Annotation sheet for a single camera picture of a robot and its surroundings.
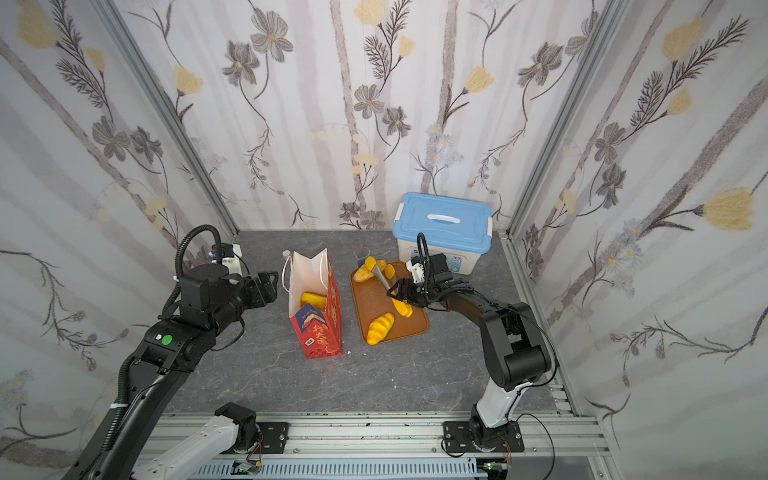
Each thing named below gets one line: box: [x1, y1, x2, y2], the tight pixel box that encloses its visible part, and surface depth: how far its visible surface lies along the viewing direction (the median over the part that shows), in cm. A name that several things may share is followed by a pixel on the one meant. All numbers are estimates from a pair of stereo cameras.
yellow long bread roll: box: [353, 260, 387, 282], surface depth 106 cm
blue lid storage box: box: [392, 192, 493, 275], surface depth 103 cm
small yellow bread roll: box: [367, 313, 395, 346], surface depth 92 cm
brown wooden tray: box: [350, 269, 428, 343], surface depth 100 cm
